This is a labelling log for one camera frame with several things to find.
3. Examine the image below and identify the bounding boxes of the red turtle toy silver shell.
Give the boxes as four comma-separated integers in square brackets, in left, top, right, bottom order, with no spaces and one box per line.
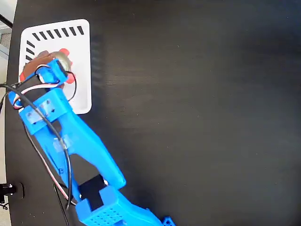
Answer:
[19,48,75,85]

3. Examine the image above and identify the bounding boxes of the white slotted tray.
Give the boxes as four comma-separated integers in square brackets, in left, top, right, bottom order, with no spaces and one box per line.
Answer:
[18,18,92,115]

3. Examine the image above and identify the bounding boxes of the black diagonal rod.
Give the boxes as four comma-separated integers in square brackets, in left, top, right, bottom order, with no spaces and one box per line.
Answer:
[0,13,14,28]

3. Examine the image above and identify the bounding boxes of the black table clamp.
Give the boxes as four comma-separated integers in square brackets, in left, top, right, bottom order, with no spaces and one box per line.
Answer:
[0,181,25,210]

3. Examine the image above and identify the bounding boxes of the black camera cable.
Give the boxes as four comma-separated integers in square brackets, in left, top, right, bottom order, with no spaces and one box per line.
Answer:
[0,83,72,211]

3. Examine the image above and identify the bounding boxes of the white and red servo wires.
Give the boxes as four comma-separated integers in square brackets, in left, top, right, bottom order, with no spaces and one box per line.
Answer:
[10,63,78,205]

